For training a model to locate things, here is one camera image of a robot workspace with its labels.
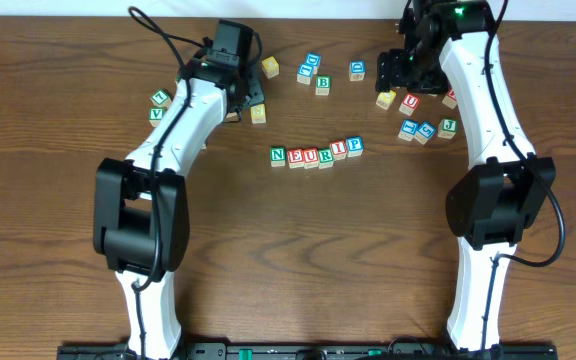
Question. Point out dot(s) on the blue L block upper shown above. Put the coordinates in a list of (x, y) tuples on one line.
[(305, 73)]

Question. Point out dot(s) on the blue d block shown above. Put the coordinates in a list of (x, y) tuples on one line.
[(313, 60), (357, 71)]

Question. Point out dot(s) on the green B block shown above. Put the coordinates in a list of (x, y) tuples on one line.
[(323, 85)]

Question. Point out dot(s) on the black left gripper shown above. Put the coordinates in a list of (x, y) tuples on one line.
[(254, 89)]

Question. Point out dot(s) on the yellow O block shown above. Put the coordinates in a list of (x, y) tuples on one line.
[(270, 67)]

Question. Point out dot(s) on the red M block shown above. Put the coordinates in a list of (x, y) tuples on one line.
[(450, 99)]

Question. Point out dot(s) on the green R block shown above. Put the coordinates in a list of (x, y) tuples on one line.
[(326, 158)]

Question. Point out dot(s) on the blue P block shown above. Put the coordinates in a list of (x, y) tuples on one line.
[(355, 146)]

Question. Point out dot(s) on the blue D block upper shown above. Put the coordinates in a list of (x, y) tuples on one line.
[(313, 60)]

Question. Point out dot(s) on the red I block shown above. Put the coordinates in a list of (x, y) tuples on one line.
[(338, 149)]

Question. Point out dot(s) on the plain yellow block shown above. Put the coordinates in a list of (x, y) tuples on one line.
[(385, 99)]

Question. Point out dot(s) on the green V block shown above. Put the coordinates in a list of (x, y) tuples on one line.
[(156, 115)]

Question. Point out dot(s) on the red E block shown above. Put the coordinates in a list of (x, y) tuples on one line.
[(295, 158)]

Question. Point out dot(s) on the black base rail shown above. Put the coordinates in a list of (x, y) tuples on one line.
[(399, 350)]

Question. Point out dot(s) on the yellow S block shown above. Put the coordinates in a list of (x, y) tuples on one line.
[(258, 114)]

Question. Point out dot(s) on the blue S block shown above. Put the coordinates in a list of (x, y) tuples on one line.
[(424, 133)]

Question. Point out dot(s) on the blue D block right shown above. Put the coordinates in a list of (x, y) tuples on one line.
[(357, 71)]

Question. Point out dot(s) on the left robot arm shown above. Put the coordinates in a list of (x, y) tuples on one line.
[(141, 216)]

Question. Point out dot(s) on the green 7 block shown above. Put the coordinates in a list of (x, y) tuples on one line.
[(161, 99)]

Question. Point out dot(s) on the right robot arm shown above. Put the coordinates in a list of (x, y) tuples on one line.
[(452, 47)]

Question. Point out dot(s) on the red u block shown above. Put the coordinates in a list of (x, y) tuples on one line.
[(311, 158), (409, 104)]

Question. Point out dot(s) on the green J block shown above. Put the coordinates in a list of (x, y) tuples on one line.
[(447, 128)]

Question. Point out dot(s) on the green N block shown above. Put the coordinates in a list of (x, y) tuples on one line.
[(278, 156)]

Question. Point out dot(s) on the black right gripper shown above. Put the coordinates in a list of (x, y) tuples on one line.
[(388, 70)]

